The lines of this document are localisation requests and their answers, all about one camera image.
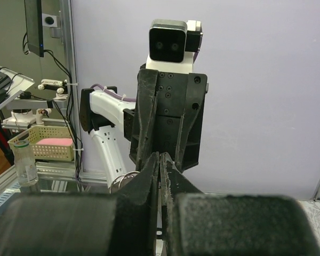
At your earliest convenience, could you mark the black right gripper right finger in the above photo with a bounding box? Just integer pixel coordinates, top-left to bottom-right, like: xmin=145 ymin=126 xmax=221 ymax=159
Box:
xmin=159 ymin=153 xmax=320 ymax=255

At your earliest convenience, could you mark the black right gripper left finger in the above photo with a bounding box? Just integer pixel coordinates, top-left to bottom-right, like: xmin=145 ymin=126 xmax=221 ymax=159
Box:
xmin=0 ymin=153 xmax=159 ymax=255

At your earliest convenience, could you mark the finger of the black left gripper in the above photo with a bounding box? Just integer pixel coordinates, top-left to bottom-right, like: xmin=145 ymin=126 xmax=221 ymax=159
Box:
xmin=136 ymin=69 xmax=158 ymax=171
xmin=174 ymin=73 xmax=207 ymax=171

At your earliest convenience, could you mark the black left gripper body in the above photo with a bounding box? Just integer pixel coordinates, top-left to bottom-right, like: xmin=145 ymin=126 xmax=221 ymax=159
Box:
xmin=123 ymin=66 xmax=188 ymax=166

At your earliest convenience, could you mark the large metal keyring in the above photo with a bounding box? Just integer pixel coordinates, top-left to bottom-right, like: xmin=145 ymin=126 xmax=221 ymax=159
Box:
xmin=109 ymin=171 xmax=139 ymax=194

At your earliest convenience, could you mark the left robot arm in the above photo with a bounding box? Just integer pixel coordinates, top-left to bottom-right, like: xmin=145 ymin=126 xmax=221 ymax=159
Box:
xmin=79 ymin=67 xmax=208 ymax=190

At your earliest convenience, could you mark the perforated beige basket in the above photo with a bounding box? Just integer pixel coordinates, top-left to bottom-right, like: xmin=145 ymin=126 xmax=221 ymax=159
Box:
xmin=8 ymin=126 xmax=74 ymax=162

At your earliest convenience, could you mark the clear plastic bottle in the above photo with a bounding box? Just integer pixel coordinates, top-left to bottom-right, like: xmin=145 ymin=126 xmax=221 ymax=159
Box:
xmin=13 ymin=140 xmax=38 ymax=187

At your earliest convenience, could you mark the black monitor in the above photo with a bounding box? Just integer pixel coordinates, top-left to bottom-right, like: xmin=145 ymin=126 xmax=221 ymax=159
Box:
xmin=24 ymin=0 xmax=44 ymax=58

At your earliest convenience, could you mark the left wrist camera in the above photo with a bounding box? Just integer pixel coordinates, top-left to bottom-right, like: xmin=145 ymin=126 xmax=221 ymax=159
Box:
xmin=146 ymin=19 xmax=203 ymax=74

